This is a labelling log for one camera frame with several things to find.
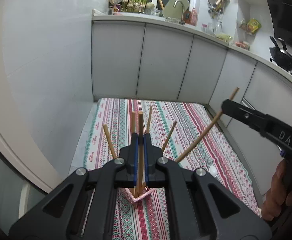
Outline pink perforated utensil holder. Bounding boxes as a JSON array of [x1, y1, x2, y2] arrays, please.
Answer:
[[120, 187, 156, 204]]

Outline white plastic spoon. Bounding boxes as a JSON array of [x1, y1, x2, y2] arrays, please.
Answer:
[[209, 165, 218, 178]]

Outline white kitchen cabinets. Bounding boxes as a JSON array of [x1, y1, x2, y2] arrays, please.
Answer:
[[91, 21, 292, 201]]

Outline steel kitchen faucet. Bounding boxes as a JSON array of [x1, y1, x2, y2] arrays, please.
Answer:
[[173, 0, 189, 25]]

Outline person's right hand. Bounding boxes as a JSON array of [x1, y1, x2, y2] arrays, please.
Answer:
[[261, 159, 292, 221]]

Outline patterned striped tablecloth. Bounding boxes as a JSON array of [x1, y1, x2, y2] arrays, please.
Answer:
[[71, 98, 261, 239]]

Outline black wok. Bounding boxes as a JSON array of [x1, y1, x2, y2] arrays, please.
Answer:
[[269, 36, 292, 72]]

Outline yellow snack bag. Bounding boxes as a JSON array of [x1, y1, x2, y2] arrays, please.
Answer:
[[239, 18, 262, 36]]

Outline glass jar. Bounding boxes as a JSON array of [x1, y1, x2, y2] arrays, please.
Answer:
[[213, 22, 222, 35]]

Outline orange detergent bottle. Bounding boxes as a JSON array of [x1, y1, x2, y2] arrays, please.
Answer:
[[184, 8, 198, 26]]

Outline green cutting board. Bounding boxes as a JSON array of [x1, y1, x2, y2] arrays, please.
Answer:
[[162, 0, 190, 19]]

